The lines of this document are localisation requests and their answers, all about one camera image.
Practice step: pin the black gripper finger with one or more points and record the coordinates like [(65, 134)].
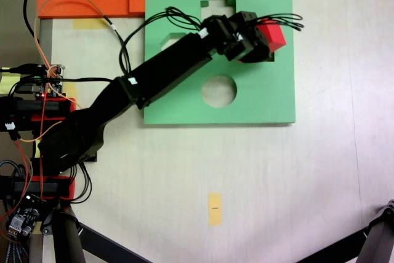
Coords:
[(260, 50), (246, 18)]

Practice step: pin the red square block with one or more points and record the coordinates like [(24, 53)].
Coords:
[(274, 35)]

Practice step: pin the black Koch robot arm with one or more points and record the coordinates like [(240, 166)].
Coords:
[(169, 63)]

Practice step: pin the green shape sorting board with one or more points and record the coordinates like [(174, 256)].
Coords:
[(261, 96)]

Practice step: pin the yellow tape strip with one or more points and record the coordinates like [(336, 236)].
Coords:
[(87, 23), (215, 209)]

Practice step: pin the red and black table clamp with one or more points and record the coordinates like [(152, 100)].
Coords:
[(66, 187), (70, 103)]

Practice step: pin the controller circuit board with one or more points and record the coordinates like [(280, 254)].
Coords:
[(50, 81)]

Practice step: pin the grey tripod leg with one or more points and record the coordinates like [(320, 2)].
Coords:
[(378, 238)]

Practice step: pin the yellow sticky note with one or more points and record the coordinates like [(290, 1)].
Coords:
[(6, 84)]

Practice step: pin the small black power board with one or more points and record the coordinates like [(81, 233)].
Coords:
[(24, 216)]

